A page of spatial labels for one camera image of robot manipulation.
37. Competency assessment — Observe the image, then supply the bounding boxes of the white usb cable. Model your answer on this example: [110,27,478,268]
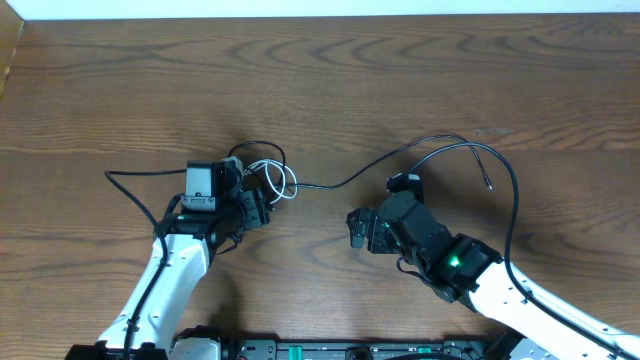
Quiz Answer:
[243,158,299,204]

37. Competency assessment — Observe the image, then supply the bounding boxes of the black usb cable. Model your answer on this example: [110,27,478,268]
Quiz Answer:
[227,133,494,211]

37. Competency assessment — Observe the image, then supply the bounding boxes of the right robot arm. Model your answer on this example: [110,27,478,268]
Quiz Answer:
[346,191,639,359]

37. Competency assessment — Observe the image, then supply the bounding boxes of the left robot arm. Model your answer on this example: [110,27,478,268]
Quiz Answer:
[67,156,269,359]

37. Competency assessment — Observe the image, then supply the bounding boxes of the cardboard panel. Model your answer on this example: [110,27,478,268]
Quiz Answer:
[0,0,24,94]

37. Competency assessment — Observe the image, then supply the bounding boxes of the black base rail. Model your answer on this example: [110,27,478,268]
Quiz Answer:
[169,325,551,360]

